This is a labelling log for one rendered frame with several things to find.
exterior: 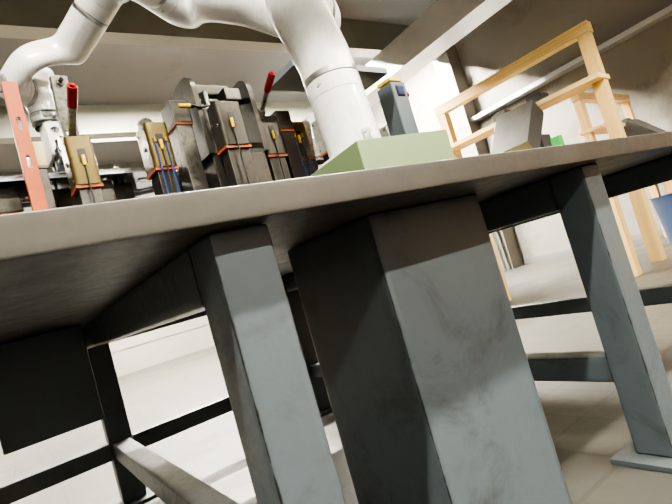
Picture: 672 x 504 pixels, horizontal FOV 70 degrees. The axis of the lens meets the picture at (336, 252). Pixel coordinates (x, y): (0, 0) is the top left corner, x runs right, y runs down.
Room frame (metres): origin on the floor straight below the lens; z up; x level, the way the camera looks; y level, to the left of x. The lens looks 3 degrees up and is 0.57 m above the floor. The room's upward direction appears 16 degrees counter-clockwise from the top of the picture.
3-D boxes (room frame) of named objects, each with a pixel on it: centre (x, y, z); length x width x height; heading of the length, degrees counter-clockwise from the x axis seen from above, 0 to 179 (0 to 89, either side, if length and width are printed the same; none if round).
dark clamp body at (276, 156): (1.37, 0.10, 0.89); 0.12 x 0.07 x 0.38; 39
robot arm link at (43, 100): (1.26, 0.66, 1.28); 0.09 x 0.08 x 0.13; 161
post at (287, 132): (1.41, 0.05, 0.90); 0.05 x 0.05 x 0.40; 39
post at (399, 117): (1.57, -0.33, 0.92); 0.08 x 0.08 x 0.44; 39
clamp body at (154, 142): (1.17, 0.36, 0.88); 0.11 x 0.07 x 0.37; 39
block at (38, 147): (1.07, 0.61, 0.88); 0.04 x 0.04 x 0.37; 39
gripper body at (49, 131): (1.26, 0.65, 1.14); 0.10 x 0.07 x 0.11; 39
